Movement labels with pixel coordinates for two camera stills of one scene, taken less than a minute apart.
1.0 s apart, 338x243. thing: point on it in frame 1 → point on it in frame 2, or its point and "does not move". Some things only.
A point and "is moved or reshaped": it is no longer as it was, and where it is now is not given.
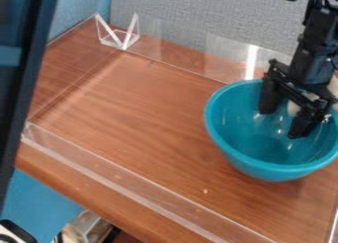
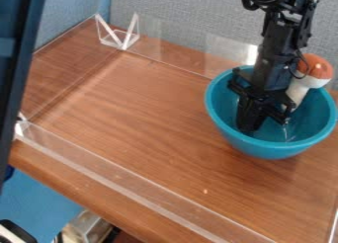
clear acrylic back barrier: (232, 57) does not move
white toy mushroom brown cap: (291, 107) is moved or reshaped
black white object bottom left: (13, 233) does not move
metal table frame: (87, 228) does not move
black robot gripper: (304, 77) → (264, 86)
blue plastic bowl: (254, 139) → (246, 73)
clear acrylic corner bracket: (116, 38) does not move
